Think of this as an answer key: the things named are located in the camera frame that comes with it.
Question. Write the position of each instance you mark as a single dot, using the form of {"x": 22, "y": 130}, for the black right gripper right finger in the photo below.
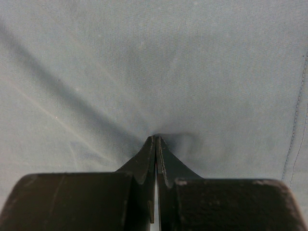
{"x": 188, "y": 202}

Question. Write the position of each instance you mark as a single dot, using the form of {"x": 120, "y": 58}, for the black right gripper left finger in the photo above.
{"x": 100, "y": 201}

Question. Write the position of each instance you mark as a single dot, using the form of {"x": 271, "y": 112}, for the blue t shirt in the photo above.
{"x": 83, "y": 83}

